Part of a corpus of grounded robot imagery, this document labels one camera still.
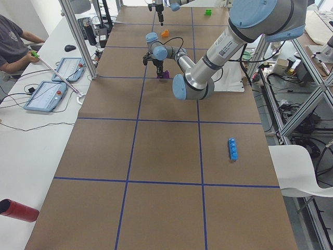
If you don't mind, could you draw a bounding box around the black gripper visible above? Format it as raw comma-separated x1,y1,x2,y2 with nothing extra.
155,0,164,21
152,59,163,78

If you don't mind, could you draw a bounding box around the purple block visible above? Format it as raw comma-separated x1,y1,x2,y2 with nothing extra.
156,70,170,79

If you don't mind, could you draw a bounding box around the orange trapezoid block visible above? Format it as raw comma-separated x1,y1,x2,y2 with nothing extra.
161,29,169,38

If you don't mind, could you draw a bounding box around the silver UR robot arm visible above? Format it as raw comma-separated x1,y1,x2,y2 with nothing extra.
148,0,193,25
143,1,308,100

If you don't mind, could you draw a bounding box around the green duplo block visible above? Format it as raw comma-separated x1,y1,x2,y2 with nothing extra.
204,9,212,16

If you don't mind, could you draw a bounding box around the black box white label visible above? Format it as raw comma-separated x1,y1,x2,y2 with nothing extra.
98,28,108,48

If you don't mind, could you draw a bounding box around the black bottle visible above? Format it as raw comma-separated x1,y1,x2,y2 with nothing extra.
84,21,97,46

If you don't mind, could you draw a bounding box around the black keyboard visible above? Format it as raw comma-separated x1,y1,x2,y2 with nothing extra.
77,17,91,40

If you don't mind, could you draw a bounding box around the far blue teach pendant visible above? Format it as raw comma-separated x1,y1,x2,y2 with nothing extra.
56,57,85,82

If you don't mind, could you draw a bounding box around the blue teach pendant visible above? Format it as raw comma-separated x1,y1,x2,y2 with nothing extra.
56,57,85,82
23,81,67,112

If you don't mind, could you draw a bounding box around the green bowl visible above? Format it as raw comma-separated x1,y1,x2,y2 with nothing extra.
242,51,253,61

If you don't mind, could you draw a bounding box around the black computer mouse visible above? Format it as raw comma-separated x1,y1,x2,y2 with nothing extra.
64,45,76,52

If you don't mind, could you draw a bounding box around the long blue block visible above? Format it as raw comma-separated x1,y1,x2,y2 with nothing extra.
228,137,238,161

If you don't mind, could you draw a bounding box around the near blue teach pendant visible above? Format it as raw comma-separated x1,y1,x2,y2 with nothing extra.
23,81,67,112

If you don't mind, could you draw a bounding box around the seated person grey shirt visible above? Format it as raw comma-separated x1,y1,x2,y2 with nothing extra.
1,15,45,74

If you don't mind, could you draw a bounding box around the white curved paper sheet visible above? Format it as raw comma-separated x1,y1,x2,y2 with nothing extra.
268,145,332,198

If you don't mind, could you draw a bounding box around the red cylinder bottle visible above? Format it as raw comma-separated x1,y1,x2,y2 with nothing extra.
1,199,40,222

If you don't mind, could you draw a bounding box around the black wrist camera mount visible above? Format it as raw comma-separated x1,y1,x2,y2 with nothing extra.
143,52,154,66

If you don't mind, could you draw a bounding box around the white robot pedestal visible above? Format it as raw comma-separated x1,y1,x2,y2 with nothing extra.
212,61,245,92

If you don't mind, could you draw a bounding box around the green handled reacher stick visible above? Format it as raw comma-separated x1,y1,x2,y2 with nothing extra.
31,51,85,105

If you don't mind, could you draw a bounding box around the aluminium frame post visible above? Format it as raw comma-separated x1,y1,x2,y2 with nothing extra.
59,0,97,80

